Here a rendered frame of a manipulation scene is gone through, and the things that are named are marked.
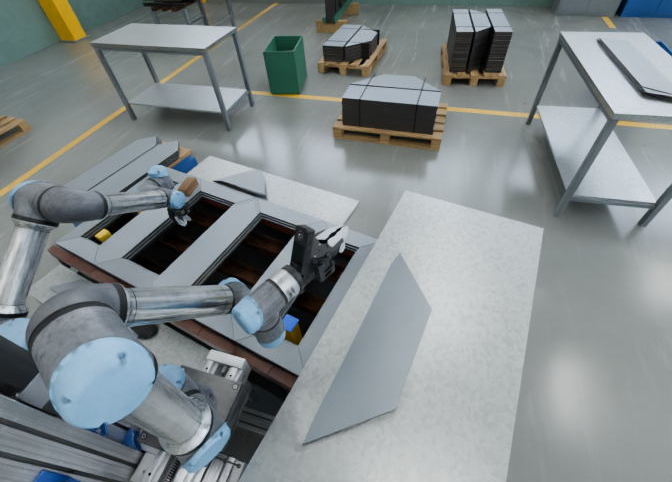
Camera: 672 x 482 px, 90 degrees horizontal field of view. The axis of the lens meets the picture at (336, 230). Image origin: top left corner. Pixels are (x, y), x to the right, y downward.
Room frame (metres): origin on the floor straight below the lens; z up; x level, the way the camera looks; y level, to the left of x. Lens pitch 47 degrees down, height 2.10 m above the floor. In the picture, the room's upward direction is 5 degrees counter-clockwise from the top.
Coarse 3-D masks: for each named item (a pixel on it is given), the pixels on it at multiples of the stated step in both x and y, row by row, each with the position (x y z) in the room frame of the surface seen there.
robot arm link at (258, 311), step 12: (264, 288) 0.43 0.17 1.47; (276, 288) 0.43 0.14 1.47; (252, 300) 0.40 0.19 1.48; (264, 300) 0.40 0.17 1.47; (276, 300) 0.40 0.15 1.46; (240, 312) 0.37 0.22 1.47; (252, 312) 0.37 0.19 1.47; (264, 312) 0.38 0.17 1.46; (276, 312) 0.39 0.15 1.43; (240, 324) 0.37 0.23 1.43; (252, 324) 0.35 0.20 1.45; (264, 324) 0.37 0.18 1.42
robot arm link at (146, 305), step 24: (72, 288) 0.33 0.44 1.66; (96, 288) 0.34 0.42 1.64; (120, 288) 0.36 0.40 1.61; (144, 288) 0.39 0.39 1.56; (168, 288) 0.42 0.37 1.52; (192, 288) 0.44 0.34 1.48; (216, 288) 0.47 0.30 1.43; (240, 288) 0.50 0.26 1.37; (48, 312) 0.27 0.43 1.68; (120, 312) 0.32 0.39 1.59; (144, 312) 0.34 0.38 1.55; (168, 312) 0.36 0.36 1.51; (192, 312) 0.39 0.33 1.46; (216, 312) 0.42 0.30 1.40
